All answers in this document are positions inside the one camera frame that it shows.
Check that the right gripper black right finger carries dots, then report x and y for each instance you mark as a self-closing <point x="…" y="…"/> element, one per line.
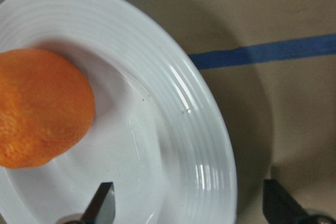
<point x="278" y="205"/>

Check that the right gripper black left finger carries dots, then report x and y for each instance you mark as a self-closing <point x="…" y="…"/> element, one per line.
<point x="102" y="206"/>

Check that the white ribbed plate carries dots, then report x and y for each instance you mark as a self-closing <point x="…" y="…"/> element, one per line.
<point x="158" y="134"/>

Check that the orange fruit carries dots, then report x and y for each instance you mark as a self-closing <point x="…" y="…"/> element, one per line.
<point x="47" y="106"/>

